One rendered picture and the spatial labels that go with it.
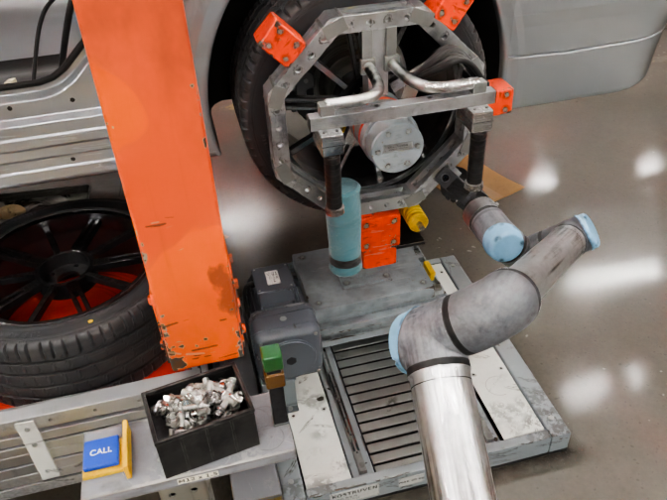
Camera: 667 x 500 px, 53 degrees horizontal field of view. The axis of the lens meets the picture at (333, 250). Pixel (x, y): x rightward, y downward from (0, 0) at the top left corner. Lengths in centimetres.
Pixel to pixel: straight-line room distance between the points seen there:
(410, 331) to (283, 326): 59
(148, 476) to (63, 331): 46
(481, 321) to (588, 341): 122
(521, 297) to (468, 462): 29
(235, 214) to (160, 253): 162
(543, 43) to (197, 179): 110
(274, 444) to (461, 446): 44
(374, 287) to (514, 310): 99
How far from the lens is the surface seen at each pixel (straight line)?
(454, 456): 118
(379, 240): 188
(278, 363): 134
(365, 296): 211
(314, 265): 223
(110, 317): 175
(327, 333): 210
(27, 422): 175
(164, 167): 123
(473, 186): 162
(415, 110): 150
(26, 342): 177
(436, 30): 166
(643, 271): 273
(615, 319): 249
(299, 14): 164
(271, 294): 184
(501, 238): 165
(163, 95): 117
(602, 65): 212
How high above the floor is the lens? 161
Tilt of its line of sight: 37 degrees down
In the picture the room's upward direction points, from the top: 3 degrees counter-clockwise
